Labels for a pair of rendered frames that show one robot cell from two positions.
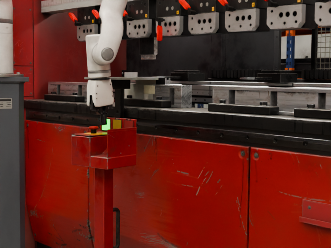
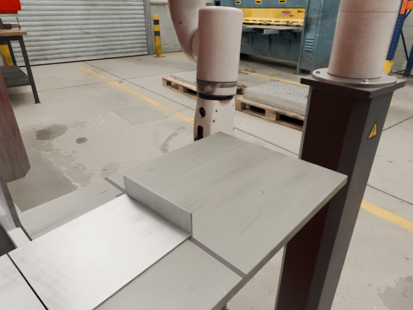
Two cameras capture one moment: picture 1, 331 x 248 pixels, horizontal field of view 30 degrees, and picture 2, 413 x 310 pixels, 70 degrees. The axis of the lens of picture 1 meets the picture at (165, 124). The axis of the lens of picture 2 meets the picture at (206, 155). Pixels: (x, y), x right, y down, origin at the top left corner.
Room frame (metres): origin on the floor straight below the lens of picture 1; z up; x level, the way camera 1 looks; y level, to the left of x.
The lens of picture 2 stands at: (2.89, 0.18, 1.16)
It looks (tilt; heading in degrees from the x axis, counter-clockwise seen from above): 27 degrees down; 175
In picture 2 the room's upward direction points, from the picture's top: straight up
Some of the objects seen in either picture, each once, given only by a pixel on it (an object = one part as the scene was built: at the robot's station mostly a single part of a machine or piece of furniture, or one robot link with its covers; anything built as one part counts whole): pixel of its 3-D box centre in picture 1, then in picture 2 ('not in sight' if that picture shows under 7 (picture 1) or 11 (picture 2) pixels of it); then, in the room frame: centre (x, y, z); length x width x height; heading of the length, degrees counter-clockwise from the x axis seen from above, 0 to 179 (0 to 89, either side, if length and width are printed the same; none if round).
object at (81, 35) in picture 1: (92, 24); not in sight; (3.07, 0.36, 1.26); 0.15 x 0.09 x 0.17; 42
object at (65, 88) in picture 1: (79, 91); not in sight; (3.17, 0.45, 0.92); 0.50 x 0.06 x 0.10; 42
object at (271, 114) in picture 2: not in sight; (291, 107); (-0.45, 1.47, 0.07); 1.20 x 0.81 x 0.14; 36
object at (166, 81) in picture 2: not in sight; (202, 85); (-1.72, 0.48, 0.07); 1.20 x 0.80 x 0.14; 30
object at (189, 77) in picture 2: not in sight; (202, 79); (-1.72, 0.48, 0.17); 0.99 x 0.63 x 0.05; 30
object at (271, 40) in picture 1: (193, 54); not in sight; (3.27, -0.15, 1.12); 1.13 x 0.02 x 0.44; 42
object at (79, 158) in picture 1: (103, 141); not in sight; (2.38, 0.24, 0.75); 0.20 x 0.16 x 0.18; 50
